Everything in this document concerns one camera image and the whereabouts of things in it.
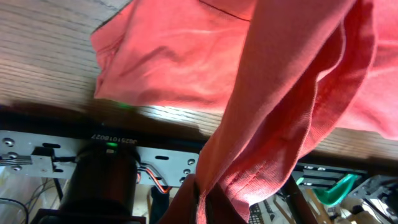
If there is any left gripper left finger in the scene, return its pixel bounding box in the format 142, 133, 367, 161
158, 174, 199, 224

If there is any red t-shirt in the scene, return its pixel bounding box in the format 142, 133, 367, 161
91, 0, 397, 223

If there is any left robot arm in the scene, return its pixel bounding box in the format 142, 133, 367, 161
31, 146, 247, 224

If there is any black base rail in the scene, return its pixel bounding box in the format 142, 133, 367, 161
0, 129, 369, 190

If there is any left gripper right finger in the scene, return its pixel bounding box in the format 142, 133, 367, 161
205, 184, 247, 224

